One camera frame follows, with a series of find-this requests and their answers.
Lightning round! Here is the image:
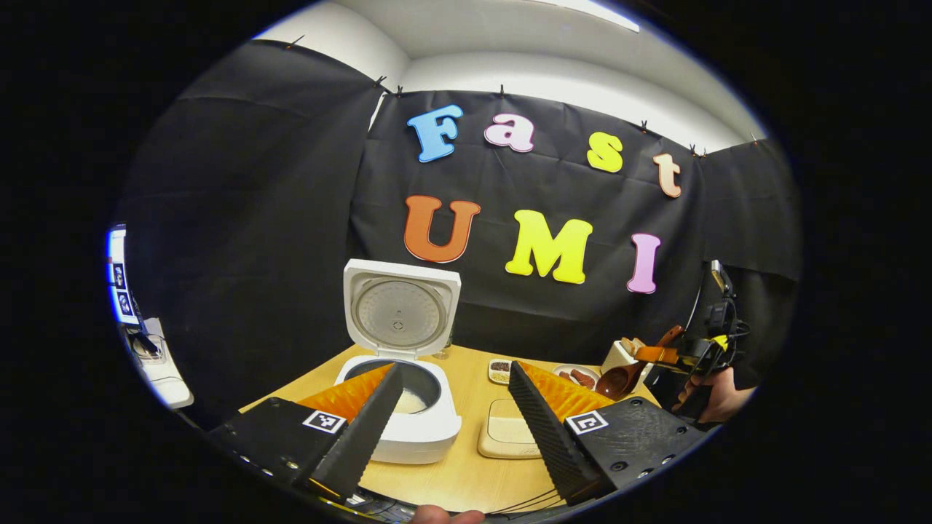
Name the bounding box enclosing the computer monitor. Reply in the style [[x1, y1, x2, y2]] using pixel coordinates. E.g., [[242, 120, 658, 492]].
[[108, 226, 141, 325]]

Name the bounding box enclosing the white side desk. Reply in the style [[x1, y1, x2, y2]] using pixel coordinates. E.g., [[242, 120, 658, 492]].
[[124, 318, 194, 409]]

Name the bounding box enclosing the white toaster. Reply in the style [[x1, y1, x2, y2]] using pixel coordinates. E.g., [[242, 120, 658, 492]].
[[601, 341, 654, 376]]

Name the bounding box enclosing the clear container of rice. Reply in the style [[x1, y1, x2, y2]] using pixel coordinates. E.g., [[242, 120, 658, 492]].
[[478, 398, 544, 460]]

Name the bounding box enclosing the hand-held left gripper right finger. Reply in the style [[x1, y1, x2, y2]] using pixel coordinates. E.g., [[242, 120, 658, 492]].
[[508, 360, 708, 508]]

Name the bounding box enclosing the black cable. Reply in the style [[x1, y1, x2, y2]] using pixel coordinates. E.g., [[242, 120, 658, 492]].
[[486, 486, 566, 518]]

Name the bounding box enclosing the wooden spoon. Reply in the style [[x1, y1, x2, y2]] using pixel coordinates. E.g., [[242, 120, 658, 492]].
[[595, 325, 686, 401]]

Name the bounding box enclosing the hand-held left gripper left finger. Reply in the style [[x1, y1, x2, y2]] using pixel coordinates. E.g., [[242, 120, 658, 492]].
[[206, 362, 406, 503]]

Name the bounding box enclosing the large ceiling light panel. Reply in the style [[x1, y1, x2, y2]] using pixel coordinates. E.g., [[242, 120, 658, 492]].
[[539, 0, 641, 33]]

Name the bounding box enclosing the plate with meat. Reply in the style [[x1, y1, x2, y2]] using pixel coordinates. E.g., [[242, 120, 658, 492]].
[[552, 364, 602, 391]]

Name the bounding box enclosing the black backdrop cloth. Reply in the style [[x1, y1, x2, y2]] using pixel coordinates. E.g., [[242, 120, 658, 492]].
[[113, 40, 802, 430]]

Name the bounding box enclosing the white rice cooker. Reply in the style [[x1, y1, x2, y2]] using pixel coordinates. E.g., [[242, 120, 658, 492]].
[[335, 259, 464, 465]]

